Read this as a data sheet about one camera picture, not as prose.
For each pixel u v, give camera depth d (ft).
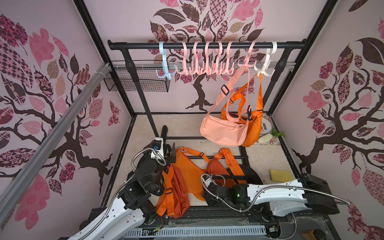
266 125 3.64
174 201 2.44
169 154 3.02
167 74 1.83
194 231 5.50
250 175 2.68
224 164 3.01
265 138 3.29
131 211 1.53
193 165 2.93
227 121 2.70
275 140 3.39
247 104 2.28
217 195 1.78
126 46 1.56
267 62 1.75
